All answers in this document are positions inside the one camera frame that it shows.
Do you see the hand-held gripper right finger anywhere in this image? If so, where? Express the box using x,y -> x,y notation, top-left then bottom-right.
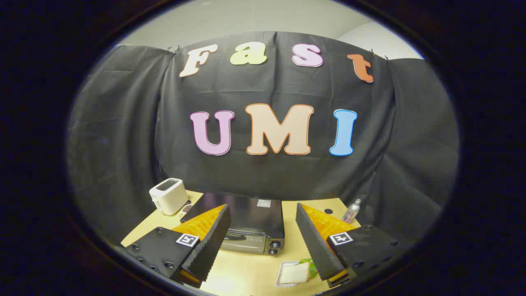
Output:
295,203 -> 399,288

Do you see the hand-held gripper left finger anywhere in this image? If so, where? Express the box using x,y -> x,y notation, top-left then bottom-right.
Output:
125,204 -> 232,288

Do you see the white bread lettuce sandwich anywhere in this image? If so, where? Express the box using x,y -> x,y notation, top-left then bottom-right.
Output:
280,258 -> 319,284

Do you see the black toaster oven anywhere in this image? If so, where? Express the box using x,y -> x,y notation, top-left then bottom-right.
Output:
181,193 -> 286,256

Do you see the white pop-up toaster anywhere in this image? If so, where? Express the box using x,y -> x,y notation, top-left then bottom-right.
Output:
149,178 -> 189,216

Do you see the silver bottle with pink label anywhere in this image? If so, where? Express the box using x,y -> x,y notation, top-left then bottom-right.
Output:
342,199 -> 362,224

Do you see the white plastic tray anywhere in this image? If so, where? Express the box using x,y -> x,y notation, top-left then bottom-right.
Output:
275,261 -> 313,287

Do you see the black backdrop cloth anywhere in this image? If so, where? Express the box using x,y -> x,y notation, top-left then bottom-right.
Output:
68,31 -> 460,247

